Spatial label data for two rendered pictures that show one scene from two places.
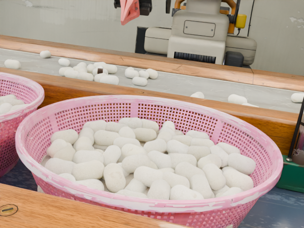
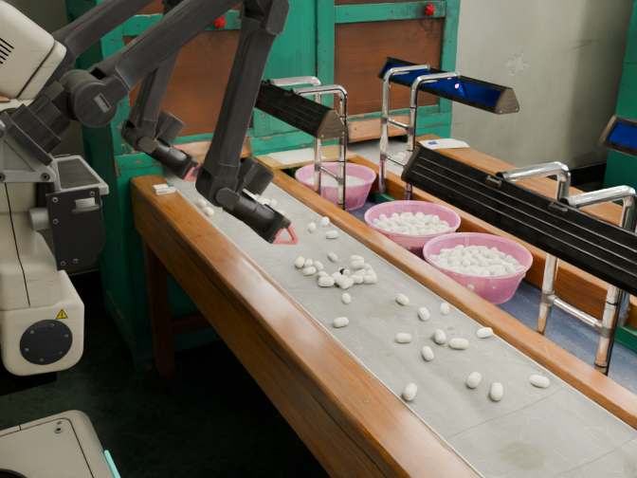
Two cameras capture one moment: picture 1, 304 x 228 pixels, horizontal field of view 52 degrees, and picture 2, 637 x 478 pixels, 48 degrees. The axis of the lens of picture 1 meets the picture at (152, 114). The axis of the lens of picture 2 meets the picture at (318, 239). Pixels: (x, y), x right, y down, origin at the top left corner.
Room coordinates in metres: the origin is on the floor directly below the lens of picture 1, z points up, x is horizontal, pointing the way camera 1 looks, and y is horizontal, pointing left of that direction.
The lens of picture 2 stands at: (1.69, 1.30, 1.50)
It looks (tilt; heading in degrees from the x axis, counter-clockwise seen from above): 23 degrees down; 231
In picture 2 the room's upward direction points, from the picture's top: straight up
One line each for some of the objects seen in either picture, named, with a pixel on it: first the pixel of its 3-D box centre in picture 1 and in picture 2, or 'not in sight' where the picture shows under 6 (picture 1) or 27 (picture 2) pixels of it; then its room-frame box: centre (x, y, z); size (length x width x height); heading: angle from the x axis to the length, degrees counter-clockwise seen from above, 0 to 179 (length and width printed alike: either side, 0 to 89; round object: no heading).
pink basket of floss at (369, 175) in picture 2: not in sight; (335, 187); (0.23, -0.43, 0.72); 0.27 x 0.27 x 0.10
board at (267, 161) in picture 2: not in sight; (305, 156); (0.19, -0.65, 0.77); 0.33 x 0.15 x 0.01; 170
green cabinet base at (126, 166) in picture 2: not in sight; (273, 215); (0.09, -0.99, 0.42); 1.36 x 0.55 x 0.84; 170
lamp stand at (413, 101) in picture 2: not in sight; (418, 140); (0.06, -0.23, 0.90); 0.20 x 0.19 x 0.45; 80
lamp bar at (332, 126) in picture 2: not in sight; (279, 100); (0.54, -0.32, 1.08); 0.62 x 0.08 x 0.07; 80
